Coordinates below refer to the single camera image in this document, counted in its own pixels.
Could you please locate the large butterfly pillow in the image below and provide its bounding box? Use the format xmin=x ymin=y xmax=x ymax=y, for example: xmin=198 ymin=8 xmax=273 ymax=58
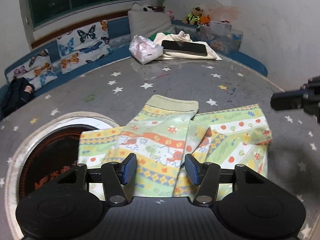
xmin=57 ymin=20 xmax=112 ymax=74

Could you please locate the cream folded cloth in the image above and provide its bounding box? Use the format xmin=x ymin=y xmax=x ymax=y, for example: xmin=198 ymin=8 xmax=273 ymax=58
xmin=153 ymin=31 xmax=222 ymax=61

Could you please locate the teddy bear yellow vest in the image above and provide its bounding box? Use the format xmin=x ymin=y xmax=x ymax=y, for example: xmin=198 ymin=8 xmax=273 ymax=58
xmin=182 ymin=5 xmax=203 ymax=25

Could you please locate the clear plastic storage box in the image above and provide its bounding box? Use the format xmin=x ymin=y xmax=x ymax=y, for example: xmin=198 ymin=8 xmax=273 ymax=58
xmin=199 ymin=21 xmax=244 ymax=55

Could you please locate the small butterfly pillow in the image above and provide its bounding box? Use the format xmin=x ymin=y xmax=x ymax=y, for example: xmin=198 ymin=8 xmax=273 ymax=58
xmin=6 ymin=49 xmax=58 ymax=91

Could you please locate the grey plain pillow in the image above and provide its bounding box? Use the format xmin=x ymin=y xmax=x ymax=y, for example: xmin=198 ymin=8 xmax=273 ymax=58
xmin=128 ymin=10 xmax=176 ymax=38

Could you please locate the blue sofa bench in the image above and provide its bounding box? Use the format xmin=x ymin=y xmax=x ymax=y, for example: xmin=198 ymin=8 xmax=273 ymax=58
xmin=0 ymin=16 xmax=269 ymax=120

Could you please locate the pink white plastic bag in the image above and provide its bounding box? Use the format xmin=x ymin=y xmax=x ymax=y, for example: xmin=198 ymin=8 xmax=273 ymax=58
xmin=129 ymin=35 xmax=163 ymax=65

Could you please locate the black tablet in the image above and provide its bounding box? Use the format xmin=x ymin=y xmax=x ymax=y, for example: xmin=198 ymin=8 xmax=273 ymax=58
xmin=161 ymin=40 xmax=208 ymax=56

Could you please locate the colourful patterned baby garment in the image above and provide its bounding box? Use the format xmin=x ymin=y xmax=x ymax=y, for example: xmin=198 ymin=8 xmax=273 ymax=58
xmin=78 ymin=95 xmax=272 ymax=198

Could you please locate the black round induction cooktop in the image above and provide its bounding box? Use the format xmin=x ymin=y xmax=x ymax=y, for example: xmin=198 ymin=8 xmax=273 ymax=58
xmin=18 ymin=124 xmax=96 ymax=199

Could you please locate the orange plush toy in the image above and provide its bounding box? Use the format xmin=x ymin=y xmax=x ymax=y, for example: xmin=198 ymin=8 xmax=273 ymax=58
xmin=198 ymin=15 xmax=210 ymax=26

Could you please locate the panda plush toy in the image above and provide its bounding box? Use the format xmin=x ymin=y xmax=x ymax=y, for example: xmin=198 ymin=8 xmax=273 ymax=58
xmin=131 ymin=2 xmax=164 ymax=12

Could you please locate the black backpack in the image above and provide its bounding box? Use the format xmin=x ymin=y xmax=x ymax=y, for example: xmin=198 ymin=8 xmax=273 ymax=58
xmin=1 ymin=77 xmax=35 ymax=120

